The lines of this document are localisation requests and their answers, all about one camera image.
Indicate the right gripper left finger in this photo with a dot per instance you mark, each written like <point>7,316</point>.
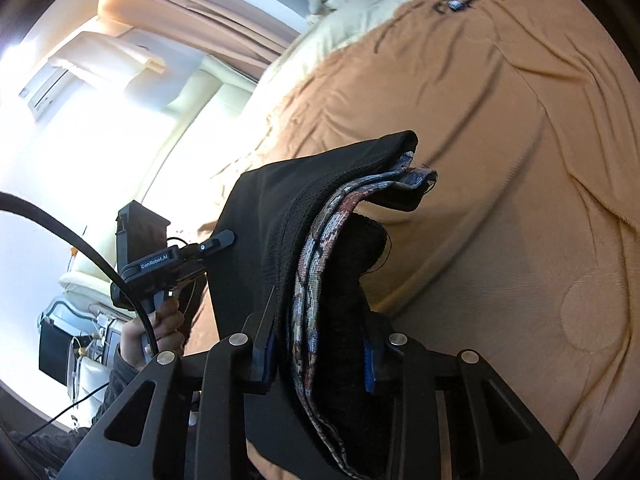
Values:
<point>180,418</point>

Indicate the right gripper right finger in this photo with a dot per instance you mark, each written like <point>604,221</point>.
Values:
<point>455,417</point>

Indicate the black pants with patterned trim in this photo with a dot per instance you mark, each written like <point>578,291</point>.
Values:
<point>301,248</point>

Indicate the cream padded headboard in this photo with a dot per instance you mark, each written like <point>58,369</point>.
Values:
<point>165,135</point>

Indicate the orange bed blanket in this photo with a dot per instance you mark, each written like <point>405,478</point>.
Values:
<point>528,247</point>

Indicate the white air conditioner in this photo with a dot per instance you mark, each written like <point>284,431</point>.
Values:
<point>106,62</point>

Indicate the cream bed sheet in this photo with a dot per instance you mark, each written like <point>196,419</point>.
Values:
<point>344,23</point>

